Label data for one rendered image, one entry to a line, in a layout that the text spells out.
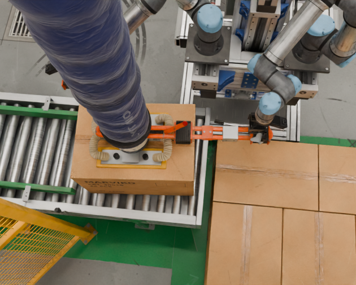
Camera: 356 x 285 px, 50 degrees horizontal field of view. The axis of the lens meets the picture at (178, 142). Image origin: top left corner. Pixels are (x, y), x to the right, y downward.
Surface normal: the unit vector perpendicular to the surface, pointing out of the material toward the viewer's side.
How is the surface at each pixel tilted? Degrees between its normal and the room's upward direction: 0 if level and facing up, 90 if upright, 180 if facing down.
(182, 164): 0
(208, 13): 8
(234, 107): 0
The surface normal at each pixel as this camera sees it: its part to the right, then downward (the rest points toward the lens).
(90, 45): 0.54, 0.75
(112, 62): 0.65, 0.54
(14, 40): -0.04, -0.31
